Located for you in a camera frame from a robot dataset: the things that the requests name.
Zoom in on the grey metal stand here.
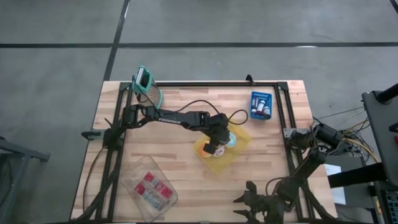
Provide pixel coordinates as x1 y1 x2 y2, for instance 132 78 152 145
0 136 50 224

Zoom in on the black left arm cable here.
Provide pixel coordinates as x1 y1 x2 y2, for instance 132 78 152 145
174 99 222 116
228 109 249 126

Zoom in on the plain yellow toy donut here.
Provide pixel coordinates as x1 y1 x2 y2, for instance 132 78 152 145
198 139 212 159

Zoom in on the black aluminium table frame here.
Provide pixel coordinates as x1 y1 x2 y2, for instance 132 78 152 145
73 81 335 224

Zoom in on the metal box grater teal handle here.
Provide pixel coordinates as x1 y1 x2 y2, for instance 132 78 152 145
132 65 164 110

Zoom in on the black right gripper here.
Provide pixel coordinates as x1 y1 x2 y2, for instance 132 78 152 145
233 191 285 224

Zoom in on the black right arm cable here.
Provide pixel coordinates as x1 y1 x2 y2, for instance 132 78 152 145
266 175 301 200

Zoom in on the blue keyed device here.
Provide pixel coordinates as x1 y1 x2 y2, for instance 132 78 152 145
384 189 398 224

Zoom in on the grey cart panel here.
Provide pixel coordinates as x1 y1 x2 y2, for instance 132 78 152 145
361 82 398 187

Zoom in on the white paper sheet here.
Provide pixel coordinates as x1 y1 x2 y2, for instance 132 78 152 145
324 164 346 205

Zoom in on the black flat bar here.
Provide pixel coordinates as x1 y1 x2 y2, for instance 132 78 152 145
328 162 388 189

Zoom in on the red snack bag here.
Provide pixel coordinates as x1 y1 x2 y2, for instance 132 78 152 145
133 182 165 212
142 171 174 200

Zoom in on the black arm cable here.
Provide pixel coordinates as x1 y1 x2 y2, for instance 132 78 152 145
174 99 222 116
266 175 301 200
228 109 249 126

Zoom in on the yellow cable bundle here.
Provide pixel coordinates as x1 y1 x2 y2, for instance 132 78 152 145
341 136 381 163

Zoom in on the dark cable along frame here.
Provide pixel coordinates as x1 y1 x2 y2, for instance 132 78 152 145
82 146 108 215

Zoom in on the blue plastic basket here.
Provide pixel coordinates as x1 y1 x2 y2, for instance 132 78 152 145
249 90 274 121

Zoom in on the clear plastic tray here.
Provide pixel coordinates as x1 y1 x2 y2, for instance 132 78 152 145
119 155 179 222

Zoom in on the teal frosted toy donut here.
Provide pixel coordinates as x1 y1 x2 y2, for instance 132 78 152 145
224 133 238 149

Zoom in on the yellow plastic bin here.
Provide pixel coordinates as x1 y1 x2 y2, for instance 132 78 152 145
192 123 252 175

